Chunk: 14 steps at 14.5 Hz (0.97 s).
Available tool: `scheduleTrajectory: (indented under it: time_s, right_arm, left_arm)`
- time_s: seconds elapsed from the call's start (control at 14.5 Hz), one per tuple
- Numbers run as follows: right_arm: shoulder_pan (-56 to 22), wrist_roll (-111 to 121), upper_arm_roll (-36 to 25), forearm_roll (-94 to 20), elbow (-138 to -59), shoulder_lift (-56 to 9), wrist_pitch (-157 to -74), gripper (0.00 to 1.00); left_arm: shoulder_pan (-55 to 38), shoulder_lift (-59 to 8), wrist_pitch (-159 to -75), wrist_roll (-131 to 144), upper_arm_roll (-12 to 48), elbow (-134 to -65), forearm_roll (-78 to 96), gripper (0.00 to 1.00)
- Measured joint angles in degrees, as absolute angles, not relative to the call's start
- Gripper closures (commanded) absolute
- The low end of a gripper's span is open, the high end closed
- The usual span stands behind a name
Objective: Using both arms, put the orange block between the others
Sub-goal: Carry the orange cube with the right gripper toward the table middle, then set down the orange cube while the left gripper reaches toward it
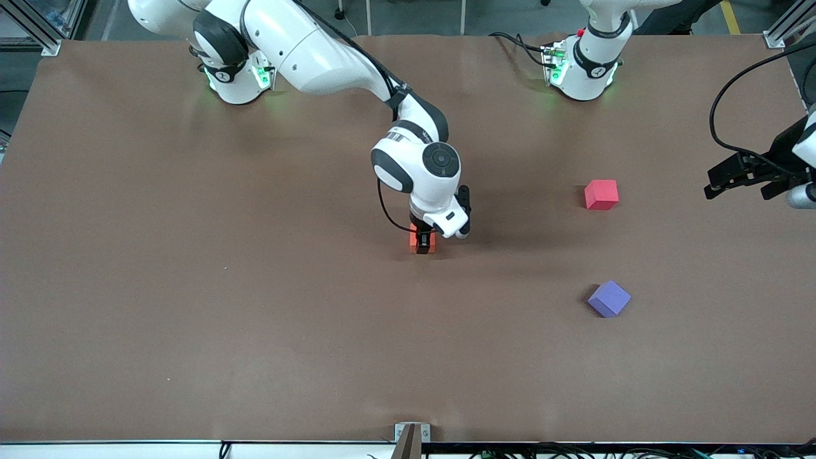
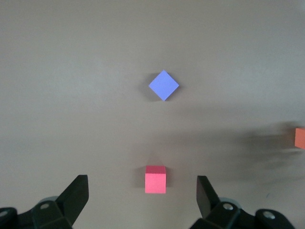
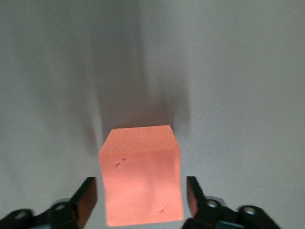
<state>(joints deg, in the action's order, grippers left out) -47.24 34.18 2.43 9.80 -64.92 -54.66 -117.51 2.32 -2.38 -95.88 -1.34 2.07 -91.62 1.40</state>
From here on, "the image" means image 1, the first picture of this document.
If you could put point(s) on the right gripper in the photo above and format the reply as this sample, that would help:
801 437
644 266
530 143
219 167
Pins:
422 240

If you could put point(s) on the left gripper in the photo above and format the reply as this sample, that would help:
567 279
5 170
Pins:
779 157

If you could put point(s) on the orange foam cube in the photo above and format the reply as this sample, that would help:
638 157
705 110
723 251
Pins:
412 241

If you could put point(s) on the red foam cube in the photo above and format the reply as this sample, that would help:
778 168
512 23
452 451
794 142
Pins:
601 194

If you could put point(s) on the aluminium frame post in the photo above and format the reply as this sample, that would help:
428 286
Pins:
38 29
787 25

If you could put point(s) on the thin white pole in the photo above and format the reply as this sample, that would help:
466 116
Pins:
370 16
463 16

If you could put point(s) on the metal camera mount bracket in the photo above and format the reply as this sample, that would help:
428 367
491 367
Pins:
411 437

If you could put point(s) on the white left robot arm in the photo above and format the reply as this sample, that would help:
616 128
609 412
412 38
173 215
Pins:
583 80

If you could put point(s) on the purple foam cube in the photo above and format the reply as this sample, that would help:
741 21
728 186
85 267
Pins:
609 299

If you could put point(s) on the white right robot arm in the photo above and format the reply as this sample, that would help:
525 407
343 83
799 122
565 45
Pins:
306 44

